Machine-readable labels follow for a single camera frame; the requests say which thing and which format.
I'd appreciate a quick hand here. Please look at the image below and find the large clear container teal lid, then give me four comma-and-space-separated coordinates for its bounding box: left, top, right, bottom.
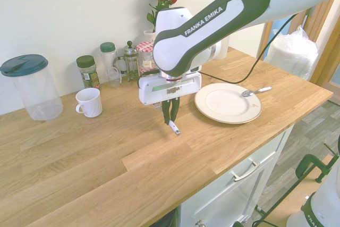
0, 54, 64, 121

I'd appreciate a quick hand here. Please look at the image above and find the large jar red gingham lid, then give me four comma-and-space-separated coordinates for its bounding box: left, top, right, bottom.
137, 41, 155, 71

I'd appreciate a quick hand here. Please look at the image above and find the tall clear jar green lid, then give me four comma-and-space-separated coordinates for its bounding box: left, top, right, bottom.
100, 42, 119, 84

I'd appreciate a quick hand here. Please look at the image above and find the clear bag of white rolls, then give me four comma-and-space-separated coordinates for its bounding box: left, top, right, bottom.
264, 24, 319, 80

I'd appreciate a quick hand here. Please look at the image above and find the white kitchen cabinet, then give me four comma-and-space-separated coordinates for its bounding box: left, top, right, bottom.
180, 125, 295, 227

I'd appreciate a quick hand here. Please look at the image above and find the white ceramic mug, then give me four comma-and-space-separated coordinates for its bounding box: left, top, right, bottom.
75, 87, 103, 118

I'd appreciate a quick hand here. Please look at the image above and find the glass french press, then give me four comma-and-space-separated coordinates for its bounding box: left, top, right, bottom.
116, 40, 143, 82

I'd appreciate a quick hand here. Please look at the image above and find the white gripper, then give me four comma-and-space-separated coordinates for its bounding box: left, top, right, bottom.
138, 72, 202, 126

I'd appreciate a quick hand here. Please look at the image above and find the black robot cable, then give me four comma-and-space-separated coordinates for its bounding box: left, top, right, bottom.
200, 9, 311, 84

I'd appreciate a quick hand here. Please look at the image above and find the wooden door frame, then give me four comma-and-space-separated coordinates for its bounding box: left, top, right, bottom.
256, 0, 340, 86

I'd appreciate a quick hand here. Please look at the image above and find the fork with white handle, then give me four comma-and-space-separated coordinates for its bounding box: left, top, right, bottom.
153, 102, 181, 136

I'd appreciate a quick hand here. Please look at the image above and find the spoon with white handle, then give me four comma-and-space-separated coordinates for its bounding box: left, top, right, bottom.
241, 86, 273, 97

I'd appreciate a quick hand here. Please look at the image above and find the metal drawer handle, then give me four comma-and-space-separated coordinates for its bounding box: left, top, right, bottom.
229, 161, 260, 182

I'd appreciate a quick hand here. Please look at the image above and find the white plate with gold rim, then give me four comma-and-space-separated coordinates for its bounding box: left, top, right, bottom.
194, 82, 263, 124

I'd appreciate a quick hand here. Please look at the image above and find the small clear plastic cup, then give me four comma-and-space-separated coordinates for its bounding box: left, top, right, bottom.
107, 66, 124, 89

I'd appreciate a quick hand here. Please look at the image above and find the coffee jar dark green lid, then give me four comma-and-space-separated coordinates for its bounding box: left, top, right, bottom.
76, 55, 101, 91

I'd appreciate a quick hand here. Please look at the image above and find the green clamp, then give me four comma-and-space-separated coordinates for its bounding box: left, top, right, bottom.
295, 143, 340, 184

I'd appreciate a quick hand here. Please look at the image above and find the white ceramic vase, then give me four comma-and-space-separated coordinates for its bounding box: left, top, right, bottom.
143, 29, 157, 43

